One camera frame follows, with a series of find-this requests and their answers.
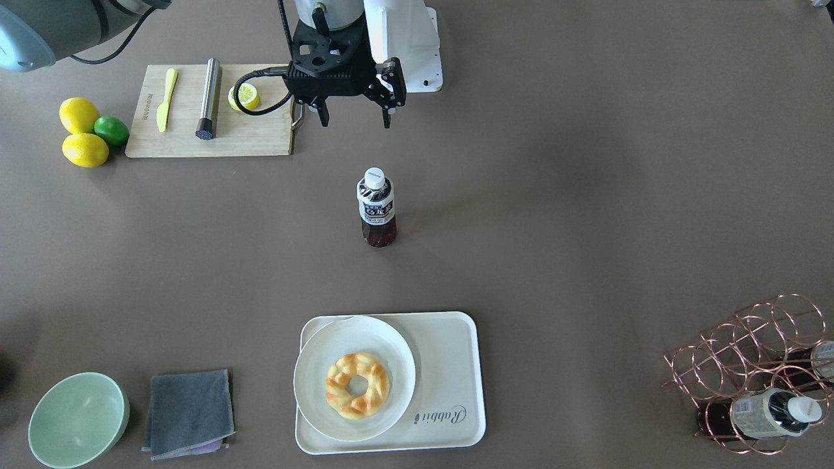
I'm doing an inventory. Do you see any yellow plastic knife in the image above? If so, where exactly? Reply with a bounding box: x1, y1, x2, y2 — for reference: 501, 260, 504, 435
156, 68, 179, 133

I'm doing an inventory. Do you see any green lime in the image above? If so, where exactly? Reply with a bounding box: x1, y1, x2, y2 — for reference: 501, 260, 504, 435
93, 115, 129, 147

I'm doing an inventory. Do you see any green ceramic bowl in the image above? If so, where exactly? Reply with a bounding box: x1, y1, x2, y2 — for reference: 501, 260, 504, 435
29, 372, 130, 468

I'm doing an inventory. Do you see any yellow lemon upper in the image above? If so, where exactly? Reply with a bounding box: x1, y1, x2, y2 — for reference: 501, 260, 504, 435
59, 97, 100, 134

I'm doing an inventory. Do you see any tea bottle white cap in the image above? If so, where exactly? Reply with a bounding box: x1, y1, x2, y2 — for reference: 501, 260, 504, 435
356, 167, 398, 248

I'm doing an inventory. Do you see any white round plate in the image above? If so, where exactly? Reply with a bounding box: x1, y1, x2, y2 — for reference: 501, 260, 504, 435
294, 317, 416, 442

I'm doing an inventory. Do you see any grey folded cloth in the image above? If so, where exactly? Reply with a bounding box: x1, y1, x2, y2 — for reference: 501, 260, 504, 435
142, 369, 235, 461

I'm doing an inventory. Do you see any tea bottle in rack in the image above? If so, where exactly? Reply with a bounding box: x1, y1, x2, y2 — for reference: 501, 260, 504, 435
696, 387, 822, 442

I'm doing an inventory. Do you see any copper wire bottle rack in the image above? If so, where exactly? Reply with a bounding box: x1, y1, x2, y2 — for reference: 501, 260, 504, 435
664, 294, 832, 456

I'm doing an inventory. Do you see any yellow lemon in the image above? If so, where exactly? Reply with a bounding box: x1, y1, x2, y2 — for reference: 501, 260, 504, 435
59, 97, 100, 134
62, 133, 109, 168

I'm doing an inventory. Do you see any cream serving tray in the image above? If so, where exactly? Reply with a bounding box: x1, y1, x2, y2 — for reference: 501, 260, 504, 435
295, 311, 487, 455

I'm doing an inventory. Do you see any half lemon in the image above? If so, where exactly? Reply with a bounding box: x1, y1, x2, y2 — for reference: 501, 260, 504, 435
227, 83, 260, 111

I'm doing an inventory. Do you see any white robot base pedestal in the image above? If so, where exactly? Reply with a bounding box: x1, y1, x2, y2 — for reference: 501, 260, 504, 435
363, 1, 443, 93

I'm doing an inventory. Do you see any yellow lemon lower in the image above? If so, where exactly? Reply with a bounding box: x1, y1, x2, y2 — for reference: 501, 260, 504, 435
62, 133, 109, 168

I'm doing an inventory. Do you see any braided ring bread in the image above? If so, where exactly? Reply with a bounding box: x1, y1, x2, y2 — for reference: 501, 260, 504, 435
325, 352, 391, 419

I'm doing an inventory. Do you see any wooden cutting board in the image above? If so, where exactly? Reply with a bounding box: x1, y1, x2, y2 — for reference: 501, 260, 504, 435
124, 63, 295, 158

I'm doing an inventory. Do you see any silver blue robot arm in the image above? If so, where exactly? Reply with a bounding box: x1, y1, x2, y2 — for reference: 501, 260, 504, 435
1, 1, 407, 127

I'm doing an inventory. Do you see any steel muddler black tip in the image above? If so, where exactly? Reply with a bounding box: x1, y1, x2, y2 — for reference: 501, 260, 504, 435
195, 57, 222, 141

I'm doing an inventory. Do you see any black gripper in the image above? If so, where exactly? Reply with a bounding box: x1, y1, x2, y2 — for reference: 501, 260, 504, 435
284, 18, 407, 130

